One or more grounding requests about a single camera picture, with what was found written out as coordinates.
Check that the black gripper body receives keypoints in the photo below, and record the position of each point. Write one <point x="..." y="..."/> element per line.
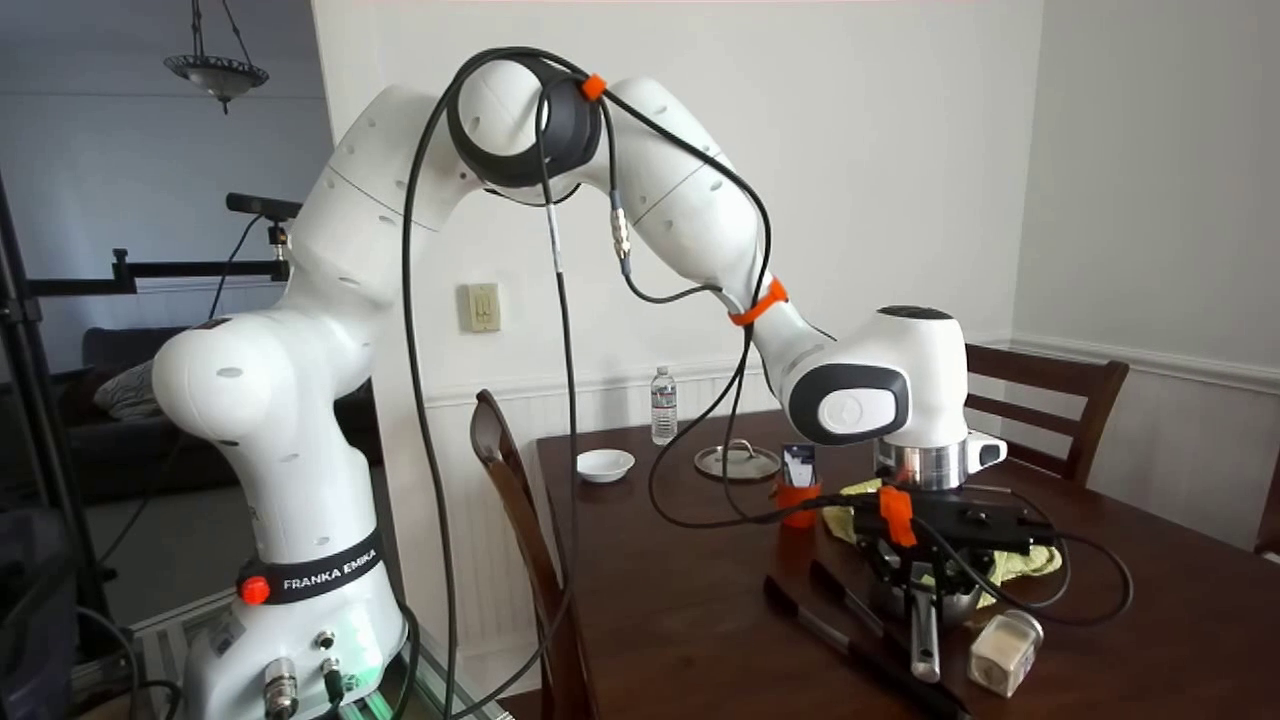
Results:
<point x="923" y="535"/>

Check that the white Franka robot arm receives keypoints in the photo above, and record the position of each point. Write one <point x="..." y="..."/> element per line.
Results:
<point x="292" y="443"/>

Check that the round silver pot lid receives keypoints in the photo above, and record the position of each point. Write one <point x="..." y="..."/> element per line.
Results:
<point x="739" y="462"/>

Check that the short black marker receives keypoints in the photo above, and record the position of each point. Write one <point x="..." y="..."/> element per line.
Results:
<point x="844" y="602"/>

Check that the long black marker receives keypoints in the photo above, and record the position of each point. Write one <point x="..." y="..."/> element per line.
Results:
<point x="841" y="637"/>

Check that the small clear plastic box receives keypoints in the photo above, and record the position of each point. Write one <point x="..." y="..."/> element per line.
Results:
<point x="1003" y="657"/>

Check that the small orange cup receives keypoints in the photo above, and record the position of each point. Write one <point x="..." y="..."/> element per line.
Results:
<point x="801" y="508"/>

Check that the blue capped marker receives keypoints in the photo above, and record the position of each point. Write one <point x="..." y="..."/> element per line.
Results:
<point x="796" y="465"/>

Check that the dark wooden dining chair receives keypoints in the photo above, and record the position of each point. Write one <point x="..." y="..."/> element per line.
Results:
<point x="1055" y="383"/>
<point x="512" y="504"/>

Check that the clear plastic water bottle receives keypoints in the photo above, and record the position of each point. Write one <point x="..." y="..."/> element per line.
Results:
<point x="662" y="405"/>

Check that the white ceramic bowl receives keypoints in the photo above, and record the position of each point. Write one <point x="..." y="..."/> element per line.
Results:
<point x="605" y="465"/>

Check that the dark sofa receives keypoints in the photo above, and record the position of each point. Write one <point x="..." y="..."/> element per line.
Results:
<point x="135" y="445"/>

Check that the hanging ceiling lamp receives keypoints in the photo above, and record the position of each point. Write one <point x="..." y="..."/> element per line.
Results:
<point x="218" y="73"/>

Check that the black tripod boom stand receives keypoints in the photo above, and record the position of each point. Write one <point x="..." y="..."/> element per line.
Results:
<point x="83" y="283"/>

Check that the beige wall light switch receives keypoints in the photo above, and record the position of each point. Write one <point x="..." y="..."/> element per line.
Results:
<point x="481" y="306"/>

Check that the black camera on stand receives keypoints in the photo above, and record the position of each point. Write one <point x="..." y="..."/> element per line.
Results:
<point x="263" y="205"/>

